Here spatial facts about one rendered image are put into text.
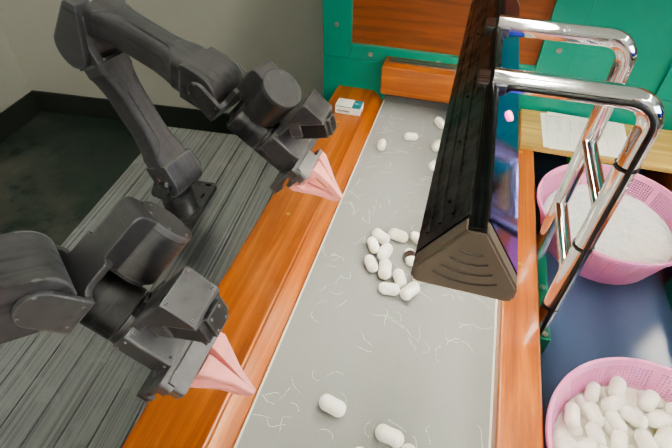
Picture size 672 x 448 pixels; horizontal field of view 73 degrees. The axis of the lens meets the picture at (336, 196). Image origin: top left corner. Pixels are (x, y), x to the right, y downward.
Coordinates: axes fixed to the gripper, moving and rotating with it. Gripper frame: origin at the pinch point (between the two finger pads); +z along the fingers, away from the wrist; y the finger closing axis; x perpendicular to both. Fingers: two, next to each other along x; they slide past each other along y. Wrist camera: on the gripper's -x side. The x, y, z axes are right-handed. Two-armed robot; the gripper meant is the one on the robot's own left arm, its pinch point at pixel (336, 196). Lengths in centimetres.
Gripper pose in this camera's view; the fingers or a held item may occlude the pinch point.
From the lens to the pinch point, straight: 72.5
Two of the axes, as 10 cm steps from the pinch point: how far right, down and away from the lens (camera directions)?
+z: 7.3, 6.3, 2.8
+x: -6.3, 4.3, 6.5
